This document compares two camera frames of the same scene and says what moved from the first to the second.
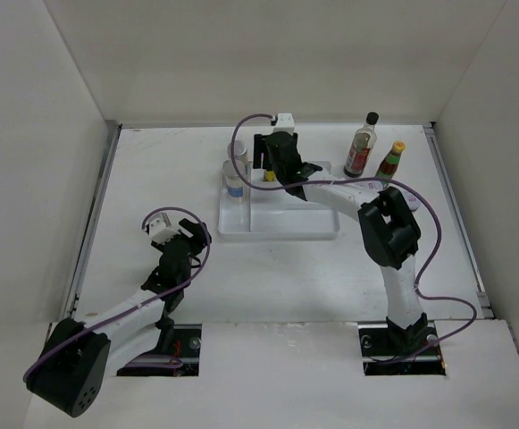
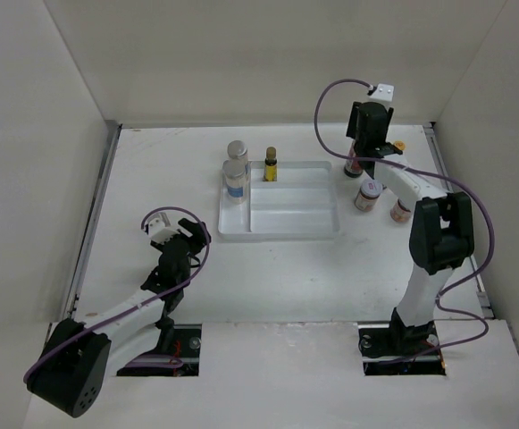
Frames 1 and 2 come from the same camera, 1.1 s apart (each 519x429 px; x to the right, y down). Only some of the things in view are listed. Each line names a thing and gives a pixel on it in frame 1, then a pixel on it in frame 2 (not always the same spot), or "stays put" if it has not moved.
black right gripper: [261, 147] to [353, 128]
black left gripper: [196, 231] stays put
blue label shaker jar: [234, 189] stays put
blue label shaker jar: [240, 150] stays put
